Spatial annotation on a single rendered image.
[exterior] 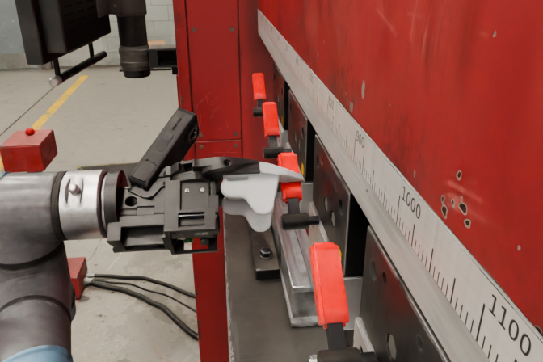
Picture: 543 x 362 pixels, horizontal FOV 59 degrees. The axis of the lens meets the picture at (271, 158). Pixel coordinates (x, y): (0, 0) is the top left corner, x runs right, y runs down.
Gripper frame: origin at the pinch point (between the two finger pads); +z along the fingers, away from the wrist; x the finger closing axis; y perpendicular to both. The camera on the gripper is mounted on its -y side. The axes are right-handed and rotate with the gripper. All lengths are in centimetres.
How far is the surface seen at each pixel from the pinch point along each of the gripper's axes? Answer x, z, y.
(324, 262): 13.4, -0.2, 14.4
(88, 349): -170, -67, -12
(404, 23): 29.7, 3.0, 5.7
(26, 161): -132, -89, -82
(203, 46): -44, -11, -62
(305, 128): -0.6, 2.8, -7.3
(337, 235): 6.6, 2.8, 9.8
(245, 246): -62, -3, -14
